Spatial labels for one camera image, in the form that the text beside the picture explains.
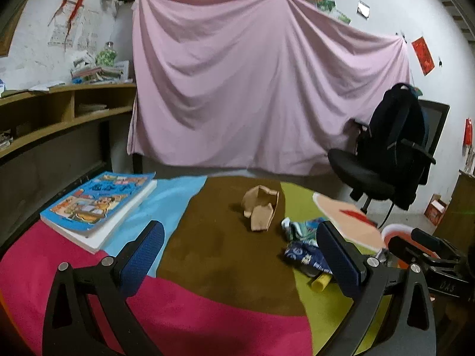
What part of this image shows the yellow cylinder tube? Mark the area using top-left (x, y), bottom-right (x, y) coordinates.
top-left (311, 272), bottom-right (333, 293)

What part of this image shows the green snack wrapper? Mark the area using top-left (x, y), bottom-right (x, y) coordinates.
top-left (281, 217), bottom-right (326, 246)

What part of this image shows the wooden cabinet right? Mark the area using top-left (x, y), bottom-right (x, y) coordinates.
top-left (434, 171), bottom-right (475, 252)

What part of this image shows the orange bucket white rim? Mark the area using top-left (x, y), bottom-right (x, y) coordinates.
top-left (381, 223), bottom-right (440, 269)

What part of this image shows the cardboard box on floor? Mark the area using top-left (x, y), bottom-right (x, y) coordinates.
top-left (424, 194), bottom-right (449, 227)

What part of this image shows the blue illustrated book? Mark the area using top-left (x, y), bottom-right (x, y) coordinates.
top-left (40, 171), bottom-right (157, 254)

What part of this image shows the black office chair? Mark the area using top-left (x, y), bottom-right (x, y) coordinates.
top-left (328, 98), bottom-right (450, 212)

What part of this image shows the blue patterned wrapper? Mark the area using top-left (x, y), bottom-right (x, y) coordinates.
top-left (284, 241), bottom-right (332, 278)

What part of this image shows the red hanging decoration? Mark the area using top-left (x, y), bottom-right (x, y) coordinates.
top-left (462, 117), bottom-right (474, 153)

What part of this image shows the dark blue backpack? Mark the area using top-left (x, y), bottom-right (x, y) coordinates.
top-left (368, 83), bottom-right (435, 210)

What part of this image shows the colourful patchwork blanket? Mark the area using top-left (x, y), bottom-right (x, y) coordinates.
top-left (1, 177), bottom-right (384, 355)

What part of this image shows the wooden shelf unit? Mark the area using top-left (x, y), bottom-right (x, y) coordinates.
top-left (1, 83), bottom-right (136, 239)

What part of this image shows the crumpled brown paper bag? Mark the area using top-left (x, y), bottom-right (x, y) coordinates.
top-left (241, 185), bottom-right (280, 231)

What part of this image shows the stack of books on shelf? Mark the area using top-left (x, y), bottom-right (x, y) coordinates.
top-left (70, 52), bottom-right (130, 84)

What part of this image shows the pink hanging sheet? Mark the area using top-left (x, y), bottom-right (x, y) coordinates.
top-left (127, 0), bottom-right (410, 176)

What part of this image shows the green filled glass jar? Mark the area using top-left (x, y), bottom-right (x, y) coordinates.
top-left (96, 41), bottom-right (117, 67)

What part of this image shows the red paper wall poster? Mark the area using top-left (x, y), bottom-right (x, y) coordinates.
top-left (411, 36), bottom-right (435, 76)

